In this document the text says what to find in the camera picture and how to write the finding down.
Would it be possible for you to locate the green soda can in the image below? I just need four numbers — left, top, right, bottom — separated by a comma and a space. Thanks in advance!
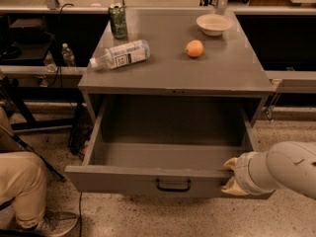
108, 3, 127, 39

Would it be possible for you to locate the small background water bottle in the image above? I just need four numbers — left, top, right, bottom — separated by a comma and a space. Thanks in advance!
61, 43, 76, 67

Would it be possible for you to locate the grey metal drawer cabinet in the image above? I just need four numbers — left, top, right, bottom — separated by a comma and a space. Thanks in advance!
79, 7, 274, 117

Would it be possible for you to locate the orange fruit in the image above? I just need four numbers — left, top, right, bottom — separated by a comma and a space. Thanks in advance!
186, 39, 203, 58

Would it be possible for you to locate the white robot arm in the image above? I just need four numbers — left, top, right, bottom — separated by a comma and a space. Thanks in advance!
221, 141, 316, 199

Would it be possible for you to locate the grey top drawer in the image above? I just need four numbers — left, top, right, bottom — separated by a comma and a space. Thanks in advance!
65, 96, 256, 198

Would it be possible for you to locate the red apple on floor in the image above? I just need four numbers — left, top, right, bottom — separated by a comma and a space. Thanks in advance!
82, 145, 88, 156

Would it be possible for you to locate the black floor cable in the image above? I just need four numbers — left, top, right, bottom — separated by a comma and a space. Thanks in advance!
77, 192, 83, 237

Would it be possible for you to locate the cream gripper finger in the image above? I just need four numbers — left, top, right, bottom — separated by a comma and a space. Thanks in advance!
221, 177, 248, 196
224, 157, 238, 171

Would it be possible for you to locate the white bowl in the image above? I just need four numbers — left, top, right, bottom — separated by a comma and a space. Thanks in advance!
197, 14, 233, 37

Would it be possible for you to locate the clear plastic water bottle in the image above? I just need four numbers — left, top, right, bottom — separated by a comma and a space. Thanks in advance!
90, 39, 150, 69

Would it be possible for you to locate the grey sneaker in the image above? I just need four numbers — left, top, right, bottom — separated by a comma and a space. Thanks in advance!
35, 210, 78, 237

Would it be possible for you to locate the black tripod leg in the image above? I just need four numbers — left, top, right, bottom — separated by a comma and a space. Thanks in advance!
0, 124, 66, 183

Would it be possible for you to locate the person's leg in khaki trousers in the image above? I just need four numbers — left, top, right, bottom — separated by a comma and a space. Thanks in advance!
0, 106, 49, 230

